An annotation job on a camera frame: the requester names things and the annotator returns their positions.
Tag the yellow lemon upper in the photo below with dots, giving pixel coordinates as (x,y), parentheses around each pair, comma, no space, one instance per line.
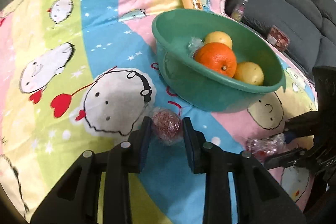
(219,37)

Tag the red candy ball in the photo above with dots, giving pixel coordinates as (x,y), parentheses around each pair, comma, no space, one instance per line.
(265,147)

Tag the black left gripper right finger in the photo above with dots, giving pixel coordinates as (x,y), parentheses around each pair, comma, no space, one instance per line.
(259,197)

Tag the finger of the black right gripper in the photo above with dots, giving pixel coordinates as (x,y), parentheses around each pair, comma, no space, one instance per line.
(302,125)
(296,157)

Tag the yellow lemon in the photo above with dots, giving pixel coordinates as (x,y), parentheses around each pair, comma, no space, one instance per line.
(249,73)
(219,37)

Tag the red patterned box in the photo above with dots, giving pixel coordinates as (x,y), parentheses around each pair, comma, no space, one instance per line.
(278,39)

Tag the grey sofa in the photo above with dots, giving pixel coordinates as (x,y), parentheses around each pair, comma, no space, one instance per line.
(309,25)

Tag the colourful cartoon bed sheet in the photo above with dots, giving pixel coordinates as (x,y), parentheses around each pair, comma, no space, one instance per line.
(79,75)

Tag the yellow lemon lower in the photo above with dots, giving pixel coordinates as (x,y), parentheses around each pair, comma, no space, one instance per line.
(249,73)

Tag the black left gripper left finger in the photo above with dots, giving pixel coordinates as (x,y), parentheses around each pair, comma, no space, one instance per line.
(74,198)

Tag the large orange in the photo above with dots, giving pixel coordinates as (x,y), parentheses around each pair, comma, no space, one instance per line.
(217,57)

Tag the small jar on sofa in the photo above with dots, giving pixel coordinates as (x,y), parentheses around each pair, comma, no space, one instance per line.
(238,11)

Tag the green plastic basin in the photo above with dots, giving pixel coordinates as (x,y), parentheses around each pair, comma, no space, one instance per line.
(195,83)

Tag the wrapped candy in basin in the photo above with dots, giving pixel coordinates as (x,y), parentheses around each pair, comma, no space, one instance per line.
(194,45)

